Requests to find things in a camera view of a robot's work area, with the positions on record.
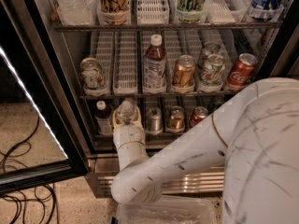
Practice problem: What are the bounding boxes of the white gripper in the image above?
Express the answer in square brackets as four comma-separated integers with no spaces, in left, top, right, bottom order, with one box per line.
[112,107,150,170]

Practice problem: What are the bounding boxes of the clear water bottle bottom shelf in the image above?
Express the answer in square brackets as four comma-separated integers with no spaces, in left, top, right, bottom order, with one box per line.
[116,98,137,124]

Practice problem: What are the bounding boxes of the clear water bottle shelf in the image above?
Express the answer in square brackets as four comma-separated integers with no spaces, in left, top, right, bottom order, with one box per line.
[116,98,137,124]
[57,0,96,26]

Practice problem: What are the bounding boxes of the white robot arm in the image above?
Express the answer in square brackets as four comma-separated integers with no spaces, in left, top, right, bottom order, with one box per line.
[111,77,299,224]

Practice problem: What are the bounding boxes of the brown tea bottle bottom shelf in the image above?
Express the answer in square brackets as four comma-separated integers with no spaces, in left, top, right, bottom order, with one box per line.
[94,100,113,136]

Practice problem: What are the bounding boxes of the brown tea bottle shelf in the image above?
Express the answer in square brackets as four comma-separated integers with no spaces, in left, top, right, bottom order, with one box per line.
[143,34,166,93]
[94,100,113,136]

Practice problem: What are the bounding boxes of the silver can bottom shelf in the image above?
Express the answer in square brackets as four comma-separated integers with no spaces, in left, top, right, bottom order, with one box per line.
[147,107,163,134]

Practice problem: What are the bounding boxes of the gold can bottom shelf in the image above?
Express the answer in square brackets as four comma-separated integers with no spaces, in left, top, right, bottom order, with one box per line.
[167,105,185,133]

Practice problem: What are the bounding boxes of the gold can shelf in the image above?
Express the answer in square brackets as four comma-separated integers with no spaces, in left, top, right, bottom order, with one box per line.
[167,105,185,133]
[172,54,195,93]

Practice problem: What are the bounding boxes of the brown tea bottle middle shelf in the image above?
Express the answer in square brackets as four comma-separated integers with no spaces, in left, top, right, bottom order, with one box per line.
[143,34,166,93]

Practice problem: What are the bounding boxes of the red can bottom shelf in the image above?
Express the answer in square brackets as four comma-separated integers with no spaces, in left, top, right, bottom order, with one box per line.
[189,106,208,128]

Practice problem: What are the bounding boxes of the gold can middle shelf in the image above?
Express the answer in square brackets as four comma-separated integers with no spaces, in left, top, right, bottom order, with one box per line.
[172,54,195,93]

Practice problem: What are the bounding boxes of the black fridge glass door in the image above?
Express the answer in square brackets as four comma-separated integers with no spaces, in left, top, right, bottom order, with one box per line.
[0,0,88,194]

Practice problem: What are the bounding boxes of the stainless steel fridge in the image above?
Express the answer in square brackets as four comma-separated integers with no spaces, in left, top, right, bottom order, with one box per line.
[27,0,299,200]

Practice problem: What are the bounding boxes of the green can bottom shelf rear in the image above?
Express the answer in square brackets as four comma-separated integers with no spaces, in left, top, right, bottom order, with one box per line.
[207,95,225,113]

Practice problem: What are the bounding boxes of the brown tall can top shelf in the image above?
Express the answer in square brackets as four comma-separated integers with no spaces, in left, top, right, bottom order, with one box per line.
[98,0,129,25]

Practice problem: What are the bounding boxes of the empty white tray top shelf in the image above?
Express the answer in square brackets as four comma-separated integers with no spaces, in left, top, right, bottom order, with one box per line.
[136,0,169,25]

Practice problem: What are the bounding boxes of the clear water bottle top shelf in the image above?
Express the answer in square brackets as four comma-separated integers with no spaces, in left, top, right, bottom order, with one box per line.
[57,0,96,26]

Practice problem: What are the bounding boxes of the green tall can top shelf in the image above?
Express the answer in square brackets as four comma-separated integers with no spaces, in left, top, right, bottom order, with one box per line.
[177,0,205,23]

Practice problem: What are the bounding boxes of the right fridge glass door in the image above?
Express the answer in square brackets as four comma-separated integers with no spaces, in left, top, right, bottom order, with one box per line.
[257,25,299,79]

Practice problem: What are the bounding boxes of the white green can middle left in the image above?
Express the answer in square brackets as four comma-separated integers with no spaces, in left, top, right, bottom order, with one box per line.
[80,57,107,96]

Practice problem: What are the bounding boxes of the white green can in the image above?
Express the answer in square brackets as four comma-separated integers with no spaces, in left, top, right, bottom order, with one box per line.
[80,57,107,96]
[199,53,225,92]

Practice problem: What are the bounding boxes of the white green can middle front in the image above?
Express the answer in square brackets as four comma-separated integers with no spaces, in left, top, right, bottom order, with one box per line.
[199,53,225,92]

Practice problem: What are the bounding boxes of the clear plastic bin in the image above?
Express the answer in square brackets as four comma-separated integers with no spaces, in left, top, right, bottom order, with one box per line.
[115,195,217,224]

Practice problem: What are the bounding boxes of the silver can middle rear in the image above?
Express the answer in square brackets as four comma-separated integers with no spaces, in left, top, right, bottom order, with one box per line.
[198,41,221,68]

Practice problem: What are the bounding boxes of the red coca-cola can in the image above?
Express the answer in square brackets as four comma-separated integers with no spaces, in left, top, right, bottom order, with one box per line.
[225,53,257,91]

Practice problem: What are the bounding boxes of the black floor cables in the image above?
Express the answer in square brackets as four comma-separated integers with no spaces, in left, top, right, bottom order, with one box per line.
[0,115,60,224]

